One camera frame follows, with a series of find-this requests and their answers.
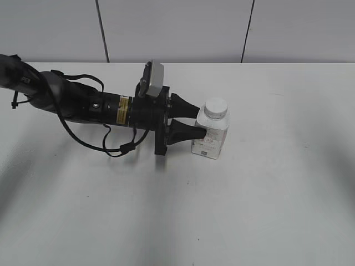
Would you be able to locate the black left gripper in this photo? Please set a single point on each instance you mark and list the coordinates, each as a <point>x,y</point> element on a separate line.
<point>152,114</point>

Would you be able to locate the white yili changqing bottle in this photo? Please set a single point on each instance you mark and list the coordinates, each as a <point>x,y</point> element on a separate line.
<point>216,131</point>

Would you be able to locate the white round bottle cap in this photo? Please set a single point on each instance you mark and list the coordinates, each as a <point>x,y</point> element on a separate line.
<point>216,108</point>

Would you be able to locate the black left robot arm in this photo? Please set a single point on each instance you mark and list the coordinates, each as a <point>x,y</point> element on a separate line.
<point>65,96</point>

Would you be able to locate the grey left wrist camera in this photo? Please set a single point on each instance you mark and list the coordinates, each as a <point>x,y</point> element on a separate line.
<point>151,83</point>

